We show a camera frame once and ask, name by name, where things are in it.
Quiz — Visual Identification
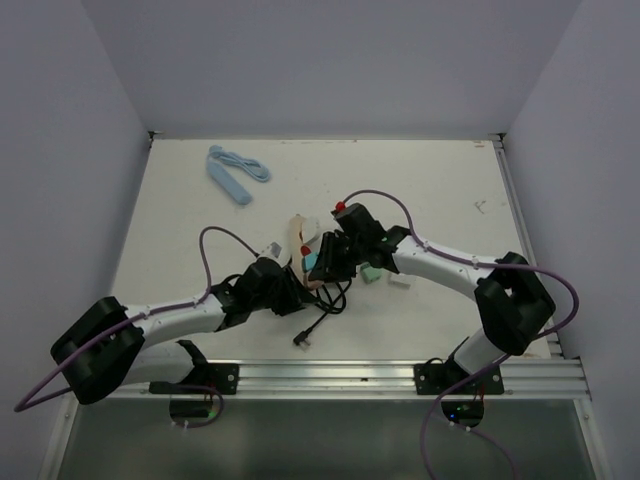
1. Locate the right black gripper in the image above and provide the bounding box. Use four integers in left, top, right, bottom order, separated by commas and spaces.
311, 230, 367, 283

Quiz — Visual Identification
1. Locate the cyan plug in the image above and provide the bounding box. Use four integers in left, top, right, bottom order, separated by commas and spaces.
302, 252, 318, 272

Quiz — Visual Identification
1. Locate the green plug adapter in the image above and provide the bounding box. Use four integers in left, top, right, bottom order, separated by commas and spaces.
360, 264, 383, 285

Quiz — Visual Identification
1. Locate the black power cord with plug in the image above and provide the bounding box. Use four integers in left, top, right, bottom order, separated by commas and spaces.
292, 279, 350, 348

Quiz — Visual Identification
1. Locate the beige red power strip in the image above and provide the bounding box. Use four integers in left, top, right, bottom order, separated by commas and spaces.
286, 214, 323, 291

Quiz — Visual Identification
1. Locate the light blue cord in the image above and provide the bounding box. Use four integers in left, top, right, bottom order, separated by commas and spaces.
207, 144, 274, 185

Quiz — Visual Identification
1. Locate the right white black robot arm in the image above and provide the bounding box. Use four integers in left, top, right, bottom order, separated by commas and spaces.
309, 203, 556, 393

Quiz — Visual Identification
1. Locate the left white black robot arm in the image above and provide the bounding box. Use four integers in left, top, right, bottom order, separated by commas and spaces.
50, 257, 316, 405

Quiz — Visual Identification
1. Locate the white square plug adapter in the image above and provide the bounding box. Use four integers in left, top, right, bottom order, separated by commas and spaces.
388, 274, 414, 289

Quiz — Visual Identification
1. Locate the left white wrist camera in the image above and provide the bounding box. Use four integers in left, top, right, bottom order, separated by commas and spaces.
263, 242, 282, 258

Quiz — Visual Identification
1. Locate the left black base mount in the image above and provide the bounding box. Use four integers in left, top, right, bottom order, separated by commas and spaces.
149, 340, 240, 395

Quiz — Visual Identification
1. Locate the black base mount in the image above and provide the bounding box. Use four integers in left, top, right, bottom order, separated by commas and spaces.
149, 340, 240, 395
413, 358, 505, 396

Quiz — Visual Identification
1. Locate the aluminium mounting rail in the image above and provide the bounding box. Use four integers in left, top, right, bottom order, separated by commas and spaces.
109, 357, 594, 401

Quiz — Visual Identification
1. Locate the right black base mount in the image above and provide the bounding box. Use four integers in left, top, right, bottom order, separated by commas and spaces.
413, 358, 505, 396

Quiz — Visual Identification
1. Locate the right aluminium side rail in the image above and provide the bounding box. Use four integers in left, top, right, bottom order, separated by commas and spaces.
489, 132, 564, 359

